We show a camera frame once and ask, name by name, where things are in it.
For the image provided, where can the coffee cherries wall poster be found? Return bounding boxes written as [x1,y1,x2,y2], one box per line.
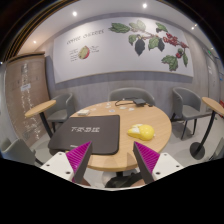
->
[53,17,193,83]

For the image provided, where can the grey chair behind table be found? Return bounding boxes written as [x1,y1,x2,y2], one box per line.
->
[108,87,155,105]

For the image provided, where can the grey chair right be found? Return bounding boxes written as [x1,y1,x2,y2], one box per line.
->
[171,87,211,137]

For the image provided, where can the black mouse pad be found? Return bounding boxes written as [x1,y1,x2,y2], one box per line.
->
[48,115,120,155]

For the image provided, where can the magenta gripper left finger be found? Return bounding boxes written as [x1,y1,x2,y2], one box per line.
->
[66,142,92,183]

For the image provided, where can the round wooden table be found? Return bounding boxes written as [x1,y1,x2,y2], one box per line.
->
[49,100,173,173]

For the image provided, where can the black cable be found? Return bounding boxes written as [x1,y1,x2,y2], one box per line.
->
[114,97,154,108]

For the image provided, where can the grey chair near left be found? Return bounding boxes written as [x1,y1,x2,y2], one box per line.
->
[0,138,43,165]

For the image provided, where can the black power adapter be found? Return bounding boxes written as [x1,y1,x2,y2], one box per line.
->
[133,99,146,106]

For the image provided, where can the small round side table left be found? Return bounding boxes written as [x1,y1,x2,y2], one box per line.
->
[25,100,56,137]

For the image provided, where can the small round side table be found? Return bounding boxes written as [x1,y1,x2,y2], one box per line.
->
[25,100,56,137]
[189,96,224,160]

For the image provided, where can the small round side table right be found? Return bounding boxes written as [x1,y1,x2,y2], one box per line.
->
[189,96,224,160]

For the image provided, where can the white card box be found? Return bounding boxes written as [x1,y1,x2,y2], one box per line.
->
[77,110,90,116]

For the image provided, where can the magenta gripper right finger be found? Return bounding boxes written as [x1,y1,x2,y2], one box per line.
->
[133,142,160,184]

